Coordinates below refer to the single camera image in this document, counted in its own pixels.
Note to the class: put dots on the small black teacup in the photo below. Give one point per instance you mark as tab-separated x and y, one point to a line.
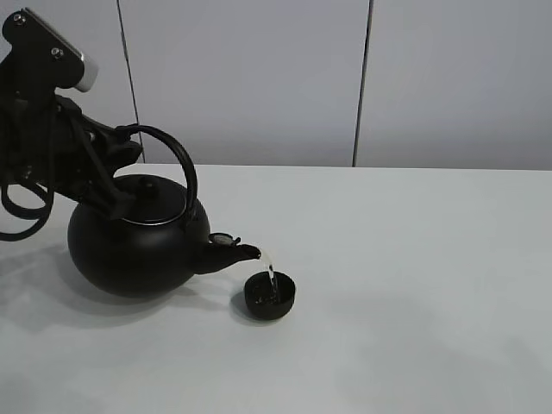
263	301

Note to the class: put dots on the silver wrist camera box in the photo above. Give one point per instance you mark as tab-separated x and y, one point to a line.
87	67

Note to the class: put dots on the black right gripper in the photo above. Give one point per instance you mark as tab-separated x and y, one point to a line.
45	138

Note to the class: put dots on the black round teapot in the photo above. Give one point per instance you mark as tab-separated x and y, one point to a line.
160	242

